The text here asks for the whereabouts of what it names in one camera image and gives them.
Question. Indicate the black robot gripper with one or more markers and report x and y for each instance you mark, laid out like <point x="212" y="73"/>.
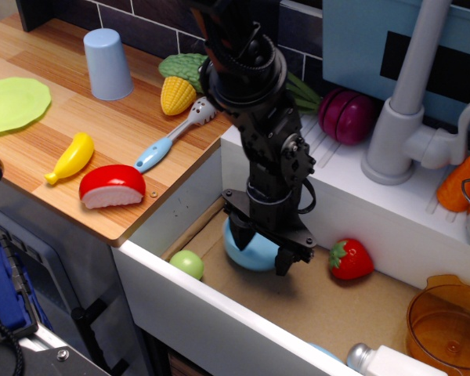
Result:
<point x="276" y="216"/>

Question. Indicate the light blue plastic bowl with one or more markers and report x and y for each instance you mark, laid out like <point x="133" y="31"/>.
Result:
<point x="258" y="256"/>

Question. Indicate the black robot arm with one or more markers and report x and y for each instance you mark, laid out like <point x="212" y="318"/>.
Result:
<point x="245" y="77"/>

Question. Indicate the green toy ball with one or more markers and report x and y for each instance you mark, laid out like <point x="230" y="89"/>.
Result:
<point x="189" y="263"/>

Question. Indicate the red toy strawberry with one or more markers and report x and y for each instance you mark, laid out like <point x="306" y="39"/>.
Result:
<point x="348" y="260"/>

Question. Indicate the blue grey slotted spoon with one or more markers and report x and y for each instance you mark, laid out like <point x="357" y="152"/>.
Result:
<point x="201" y="112"/>

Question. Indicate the green toy leafy vegetable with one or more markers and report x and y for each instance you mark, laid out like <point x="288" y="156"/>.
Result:
<point x="306" y="99"/>

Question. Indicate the purple toy onion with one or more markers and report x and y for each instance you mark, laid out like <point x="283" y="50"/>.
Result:
<point x="347" y="116"/>

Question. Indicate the red white toy sushi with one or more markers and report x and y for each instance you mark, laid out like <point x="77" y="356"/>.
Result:
<point x="112" y="185"/>

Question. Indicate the white bottle with silver cap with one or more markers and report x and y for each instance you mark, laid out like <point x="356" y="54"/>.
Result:
<point x="385" y="361"/>

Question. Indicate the yellow toy corn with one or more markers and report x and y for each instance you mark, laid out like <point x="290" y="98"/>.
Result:
<point x="177" y="94"/>

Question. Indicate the grey toy faucet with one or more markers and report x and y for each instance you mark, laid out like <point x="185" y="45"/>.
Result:
<point x="400" y="138"/>

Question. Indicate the green toy bitter gourd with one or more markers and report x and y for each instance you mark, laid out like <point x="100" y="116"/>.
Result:
<point x="184" y="65"/>

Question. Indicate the orange transparent plastic pot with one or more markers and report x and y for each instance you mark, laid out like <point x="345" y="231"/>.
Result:
<point x="438" y="325"/>

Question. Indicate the orange toy carrot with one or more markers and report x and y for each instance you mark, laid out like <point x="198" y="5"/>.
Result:
<point x="450" y="193"/>

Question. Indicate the yellow toy banana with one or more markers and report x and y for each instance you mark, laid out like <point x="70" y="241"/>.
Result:
<point x="73" y="159"/>

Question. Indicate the light blue plastic cup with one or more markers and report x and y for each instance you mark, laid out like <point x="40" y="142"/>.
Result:
<point x="109" y="74"/>

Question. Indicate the light green plastic plate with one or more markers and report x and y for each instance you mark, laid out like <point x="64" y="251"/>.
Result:
<point x="22" y="101"/>

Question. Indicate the black oven door handle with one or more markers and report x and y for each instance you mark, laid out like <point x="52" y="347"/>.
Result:
<point x="84" y="318"/>

